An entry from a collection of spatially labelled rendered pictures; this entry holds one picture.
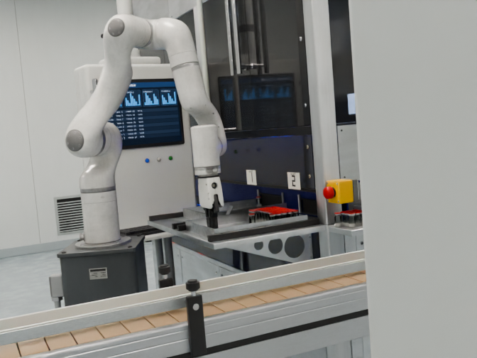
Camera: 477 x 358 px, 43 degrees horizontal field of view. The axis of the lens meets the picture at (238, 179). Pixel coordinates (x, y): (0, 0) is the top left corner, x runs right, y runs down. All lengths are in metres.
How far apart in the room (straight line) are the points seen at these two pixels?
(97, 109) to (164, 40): 0.32
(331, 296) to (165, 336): 0.29
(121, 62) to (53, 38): 5.43
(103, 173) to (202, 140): 0.39
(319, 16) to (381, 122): 1.63
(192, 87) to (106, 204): 0.50
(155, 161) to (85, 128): 0.83
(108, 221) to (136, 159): 0.73
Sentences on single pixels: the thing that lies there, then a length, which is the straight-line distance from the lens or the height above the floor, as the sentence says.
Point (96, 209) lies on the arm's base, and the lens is 2.08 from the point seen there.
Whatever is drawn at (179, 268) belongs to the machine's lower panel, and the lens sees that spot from 3.46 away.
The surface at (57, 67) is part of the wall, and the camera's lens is 7.37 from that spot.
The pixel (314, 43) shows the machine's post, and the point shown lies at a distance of 2.00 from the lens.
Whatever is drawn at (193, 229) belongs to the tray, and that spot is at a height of 0.89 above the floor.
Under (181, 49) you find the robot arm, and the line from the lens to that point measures 1.92.
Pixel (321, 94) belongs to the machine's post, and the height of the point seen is 1.31.
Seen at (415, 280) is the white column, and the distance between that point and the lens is 0.40.
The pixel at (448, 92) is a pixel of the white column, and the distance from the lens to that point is 0.36.
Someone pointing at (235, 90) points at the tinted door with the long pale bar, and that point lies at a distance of 2.55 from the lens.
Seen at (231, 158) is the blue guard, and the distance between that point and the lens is 2.62.
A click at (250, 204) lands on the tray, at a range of 2.60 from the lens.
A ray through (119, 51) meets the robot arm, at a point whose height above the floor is 1.49.
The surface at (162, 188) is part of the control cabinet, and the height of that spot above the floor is 0.97.
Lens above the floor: 1.22
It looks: 5 degrees down
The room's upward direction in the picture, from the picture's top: 5 degrees counter-clockwise
